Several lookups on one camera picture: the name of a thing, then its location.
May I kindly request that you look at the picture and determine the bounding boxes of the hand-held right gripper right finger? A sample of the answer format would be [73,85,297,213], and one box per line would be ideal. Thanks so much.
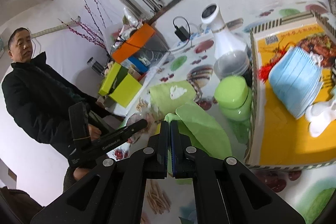
[169,120,307,224]

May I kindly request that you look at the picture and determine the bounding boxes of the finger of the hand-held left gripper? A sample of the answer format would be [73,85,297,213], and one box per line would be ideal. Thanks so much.
[115,119,148,144]

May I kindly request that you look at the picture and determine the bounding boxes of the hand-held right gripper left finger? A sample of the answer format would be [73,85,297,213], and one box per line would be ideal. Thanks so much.
[30,120,168,224]

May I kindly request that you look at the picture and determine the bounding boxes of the clear plastic packet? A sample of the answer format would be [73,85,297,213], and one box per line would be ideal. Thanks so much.
[126,112,158,143]

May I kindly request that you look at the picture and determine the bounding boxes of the light green cloth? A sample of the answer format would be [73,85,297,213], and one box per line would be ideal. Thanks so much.
[164,102,233,159]

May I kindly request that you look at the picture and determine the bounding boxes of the green towel with white print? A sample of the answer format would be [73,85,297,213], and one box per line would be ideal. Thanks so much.
[149,80,196,115]

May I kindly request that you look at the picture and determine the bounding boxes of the striped cardboard box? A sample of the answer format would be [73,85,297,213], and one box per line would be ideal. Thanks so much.
[244,10,336,169]

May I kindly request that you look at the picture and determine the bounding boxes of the red tassel ornament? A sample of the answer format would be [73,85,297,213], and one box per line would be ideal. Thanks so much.
[259,46,288,80]

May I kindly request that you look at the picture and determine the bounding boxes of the blue face mask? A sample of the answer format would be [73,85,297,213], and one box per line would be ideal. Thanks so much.
[268,46,324,119]

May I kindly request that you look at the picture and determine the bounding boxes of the person's left forearm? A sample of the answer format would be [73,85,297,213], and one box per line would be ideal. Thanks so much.
[63,168,79,189]

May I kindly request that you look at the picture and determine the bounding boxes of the person's left hand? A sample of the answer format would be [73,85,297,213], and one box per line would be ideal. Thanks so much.
[73,168,91,181]

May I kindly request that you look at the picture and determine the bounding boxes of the lime green box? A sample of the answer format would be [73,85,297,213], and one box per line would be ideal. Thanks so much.
[98,63,143,107]

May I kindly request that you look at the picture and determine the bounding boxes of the blue box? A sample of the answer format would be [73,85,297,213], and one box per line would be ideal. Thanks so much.
[128,56,149,73]

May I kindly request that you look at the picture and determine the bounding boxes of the grey metal canister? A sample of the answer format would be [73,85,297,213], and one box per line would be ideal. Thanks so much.
[87,56,105,76]

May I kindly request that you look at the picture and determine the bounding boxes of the green jar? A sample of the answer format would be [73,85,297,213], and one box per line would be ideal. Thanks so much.
[213,76,253,122]

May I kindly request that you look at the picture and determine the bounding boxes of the clear plastic container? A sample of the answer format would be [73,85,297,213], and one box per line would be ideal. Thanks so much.
[129,34,170,67]

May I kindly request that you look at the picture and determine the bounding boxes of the orange box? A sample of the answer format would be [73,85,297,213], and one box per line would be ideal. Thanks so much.
[112,24,156,63]

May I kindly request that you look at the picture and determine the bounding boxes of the dark jar with clear lid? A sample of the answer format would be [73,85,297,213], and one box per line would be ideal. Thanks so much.
[213,49,251,80]

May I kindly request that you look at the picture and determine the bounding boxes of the pink flower branches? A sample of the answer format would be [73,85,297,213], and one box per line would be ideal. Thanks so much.
[59,0,109,56]

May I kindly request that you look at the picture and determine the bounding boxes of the black charger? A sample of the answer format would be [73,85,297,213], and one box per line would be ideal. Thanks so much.
[175,26,190,40]

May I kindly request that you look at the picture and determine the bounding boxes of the crinkled plastic bags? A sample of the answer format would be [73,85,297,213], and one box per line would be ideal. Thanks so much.
[110,7,147,48]

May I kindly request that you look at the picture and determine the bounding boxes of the white power strip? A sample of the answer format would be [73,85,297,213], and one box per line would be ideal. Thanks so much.
[169,30,214,52]

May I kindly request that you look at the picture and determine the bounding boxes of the white vase-shaped device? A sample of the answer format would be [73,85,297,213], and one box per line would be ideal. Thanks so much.
[201,4,248,60]

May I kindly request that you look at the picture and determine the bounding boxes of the white wall pipe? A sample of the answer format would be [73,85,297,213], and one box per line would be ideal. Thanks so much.
[30,18,80,37]

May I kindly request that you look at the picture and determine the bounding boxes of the black cable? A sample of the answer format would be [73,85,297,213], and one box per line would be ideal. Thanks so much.
[142,16,192,54]

